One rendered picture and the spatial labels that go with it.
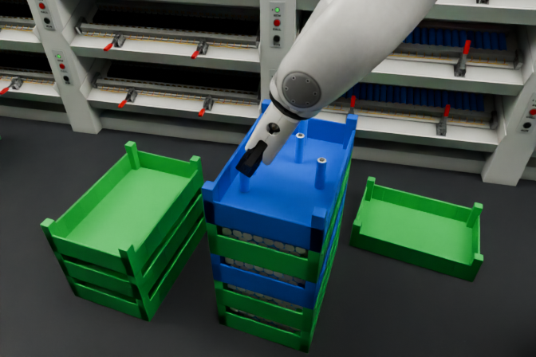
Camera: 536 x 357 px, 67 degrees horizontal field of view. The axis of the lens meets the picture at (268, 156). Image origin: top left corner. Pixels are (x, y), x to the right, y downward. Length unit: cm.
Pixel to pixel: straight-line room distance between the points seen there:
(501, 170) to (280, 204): 84
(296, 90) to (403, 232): 77
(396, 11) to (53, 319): 93
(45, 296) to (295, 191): 65
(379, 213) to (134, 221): 66
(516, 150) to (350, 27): 100
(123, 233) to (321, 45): 65
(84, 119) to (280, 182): 96
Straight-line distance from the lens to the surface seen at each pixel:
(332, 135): 87
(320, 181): 75
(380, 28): 44
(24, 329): 109
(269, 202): 73
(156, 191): 102
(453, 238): 120
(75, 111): 158
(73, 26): 146
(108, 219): 99
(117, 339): 100
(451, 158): 140
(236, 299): 86
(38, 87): 165
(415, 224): 120
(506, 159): 139
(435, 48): 124
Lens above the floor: 83
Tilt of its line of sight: 38 degrees down
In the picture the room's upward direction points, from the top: straight up
